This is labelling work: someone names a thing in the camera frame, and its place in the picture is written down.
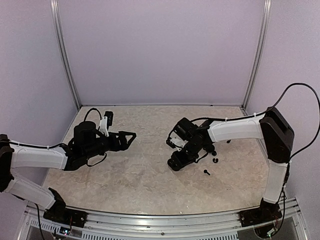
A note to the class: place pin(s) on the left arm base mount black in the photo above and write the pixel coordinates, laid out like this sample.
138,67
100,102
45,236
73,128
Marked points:
70,217

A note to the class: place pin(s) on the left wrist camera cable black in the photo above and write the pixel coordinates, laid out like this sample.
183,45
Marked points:
93,115

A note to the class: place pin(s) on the front aluminium rail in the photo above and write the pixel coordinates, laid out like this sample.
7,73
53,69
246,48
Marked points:
225,225

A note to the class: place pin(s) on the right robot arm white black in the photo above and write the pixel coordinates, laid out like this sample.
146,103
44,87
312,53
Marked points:
269,127

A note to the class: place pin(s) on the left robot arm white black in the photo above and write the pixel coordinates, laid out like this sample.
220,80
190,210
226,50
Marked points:
87,142

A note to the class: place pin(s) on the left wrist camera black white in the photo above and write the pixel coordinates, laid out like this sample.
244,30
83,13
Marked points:
105,122

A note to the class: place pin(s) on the aluminium frame post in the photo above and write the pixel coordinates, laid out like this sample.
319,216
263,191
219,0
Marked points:
258,53
55,11

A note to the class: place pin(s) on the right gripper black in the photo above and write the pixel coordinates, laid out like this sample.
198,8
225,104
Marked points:
180,161

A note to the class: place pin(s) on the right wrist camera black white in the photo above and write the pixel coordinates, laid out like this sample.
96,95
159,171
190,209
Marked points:
183,131

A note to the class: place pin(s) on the black earbud charging case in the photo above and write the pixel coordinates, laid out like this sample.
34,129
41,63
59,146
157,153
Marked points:
210,149

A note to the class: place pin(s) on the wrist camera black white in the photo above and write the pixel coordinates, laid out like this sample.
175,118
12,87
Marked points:
105,122
183,131

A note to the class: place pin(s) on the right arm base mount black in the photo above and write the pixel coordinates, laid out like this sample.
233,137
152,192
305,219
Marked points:
258,216

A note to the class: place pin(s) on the wrist camera cable black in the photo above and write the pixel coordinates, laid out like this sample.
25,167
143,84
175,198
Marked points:
298,105
93,115

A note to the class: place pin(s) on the right wrist camera cable black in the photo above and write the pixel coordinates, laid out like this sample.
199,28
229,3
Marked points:
298,105

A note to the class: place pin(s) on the left aluminium frame post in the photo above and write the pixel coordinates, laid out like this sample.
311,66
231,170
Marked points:
55,11

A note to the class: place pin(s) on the right aluminium frame post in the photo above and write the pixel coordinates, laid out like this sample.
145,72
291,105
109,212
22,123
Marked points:
258,53

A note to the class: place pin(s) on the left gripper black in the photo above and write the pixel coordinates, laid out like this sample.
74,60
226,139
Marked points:
123,145

